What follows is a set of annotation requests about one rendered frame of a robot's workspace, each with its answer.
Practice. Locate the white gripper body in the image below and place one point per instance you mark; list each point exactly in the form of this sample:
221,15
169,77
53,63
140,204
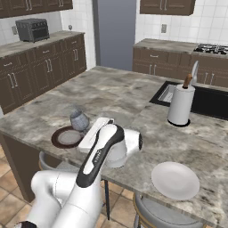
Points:
92,135

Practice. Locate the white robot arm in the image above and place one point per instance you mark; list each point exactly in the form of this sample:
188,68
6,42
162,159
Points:
77,190

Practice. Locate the brown plate with grey centre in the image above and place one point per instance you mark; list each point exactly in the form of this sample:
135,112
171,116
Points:
66,138

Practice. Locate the white plate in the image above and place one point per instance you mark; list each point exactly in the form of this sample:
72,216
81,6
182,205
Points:
175,180

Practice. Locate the grey cushioned stool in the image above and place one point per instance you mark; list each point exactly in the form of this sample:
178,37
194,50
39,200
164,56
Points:
47,161
160,213

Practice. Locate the brown kitchen island base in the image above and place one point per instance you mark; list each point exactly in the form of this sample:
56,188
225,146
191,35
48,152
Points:
20,160

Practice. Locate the brown base cupboard run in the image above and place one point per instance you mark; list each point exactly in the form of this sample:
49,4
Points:
41,68
166,61

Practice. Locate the white paper towel roll holder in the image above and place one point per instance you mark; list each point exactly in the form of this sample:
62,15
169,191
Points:
180,104

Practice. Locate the silver tap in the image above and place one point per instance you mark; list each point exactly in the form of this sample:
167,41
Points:
194,72

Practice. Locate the black sink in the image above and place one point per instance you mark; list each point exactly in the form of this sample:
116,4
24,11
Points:
207,101

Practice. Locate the dark grey toaster oven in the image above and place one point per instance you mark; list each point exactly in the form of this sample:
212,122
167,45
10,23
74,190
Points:
32,29

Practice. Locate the black hob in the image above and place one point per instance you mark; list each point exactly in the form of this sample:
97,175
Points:
211,48

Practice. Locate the small grey wall socket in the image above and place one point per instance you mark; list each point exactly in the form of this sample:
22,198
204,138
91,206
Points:
70,27

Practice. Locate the brown wall cupboard run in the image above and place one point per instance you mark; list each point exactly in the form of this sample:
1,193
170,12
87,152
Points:
167,6
32,6

